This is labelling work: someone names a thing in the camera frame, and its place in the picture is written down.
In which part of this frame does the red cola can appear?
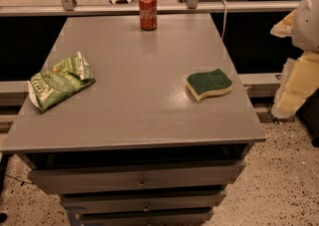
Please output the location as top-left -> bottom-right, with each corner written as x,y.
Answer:
139,0 -> 158,31

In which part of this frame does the green and yellow sponge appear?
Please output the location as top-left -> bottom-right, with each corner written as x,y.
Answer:
185,69 -> 232,103

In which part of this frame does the green jalapeno chip bag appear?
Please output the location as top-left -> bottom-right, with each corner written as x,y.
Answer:
28,52 -> 96,113

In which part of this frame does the white cable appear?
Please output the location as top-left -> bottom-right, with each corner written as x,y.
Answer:
220,0 -> 229,41

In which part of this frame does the top grey drawer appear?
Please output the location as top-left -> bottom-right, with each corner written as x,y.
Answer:
28,159 -> 245,194

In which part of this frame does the middle grey drawer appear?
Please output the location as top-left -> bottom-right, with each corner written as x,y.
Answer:
62,189 -> 225,214

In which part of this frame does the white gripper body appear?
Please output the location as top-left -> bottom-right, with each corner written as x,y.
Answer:
292,0 -> 319,53

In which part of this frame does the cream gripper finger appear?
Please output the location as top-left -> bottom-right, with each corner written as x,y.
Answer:
271,52 -> 319,118
270,10 -> 296,38

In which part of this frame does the grey drawer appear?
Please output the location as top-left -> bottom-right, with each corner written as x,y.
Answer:
62,189 -> 225,214
81,208 -> 212,226
28,159 -> 245,194

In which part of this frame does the bottom grey drawer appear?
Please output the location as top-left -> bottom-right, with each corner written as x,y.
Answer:
81,208 -> 212,226

